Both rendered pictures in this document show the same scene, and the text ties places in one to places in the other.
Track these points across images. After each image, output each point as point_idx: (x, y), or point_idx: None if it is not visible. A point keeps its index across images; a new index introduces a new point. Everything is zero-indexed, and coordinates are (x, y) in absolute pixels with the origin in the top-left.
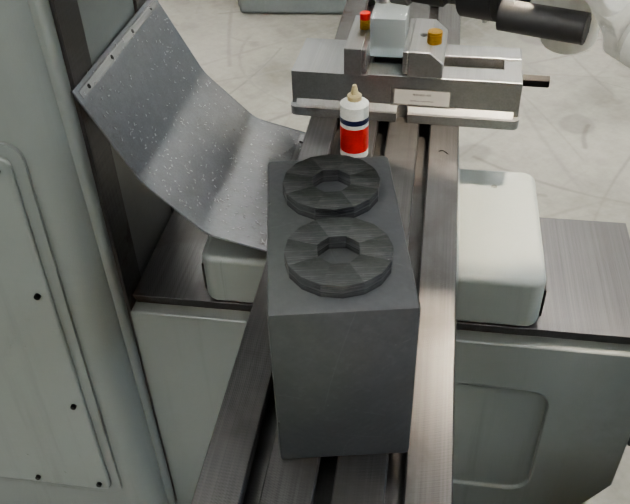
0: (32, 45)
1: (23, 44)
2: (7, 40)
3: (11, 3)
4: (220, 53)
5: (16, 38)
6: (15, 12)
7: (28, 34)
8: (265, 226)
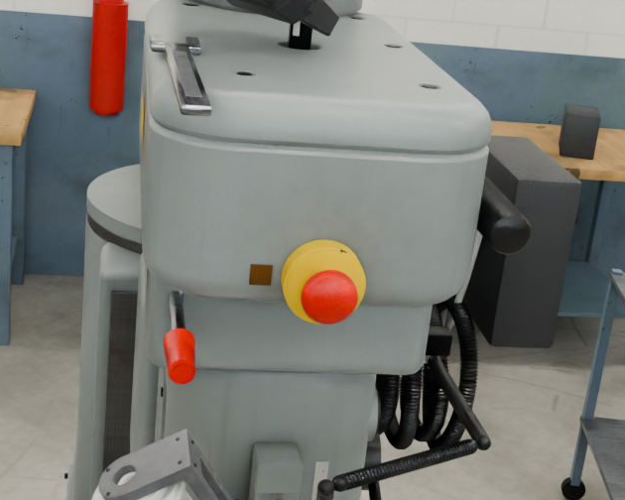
0: (83, 495)
1: (79, 489)
2: (74, 479)
3: (81, 458)
4: None
5: (77, 482)
6: (81, 465)
7: (83, 485)
8: None
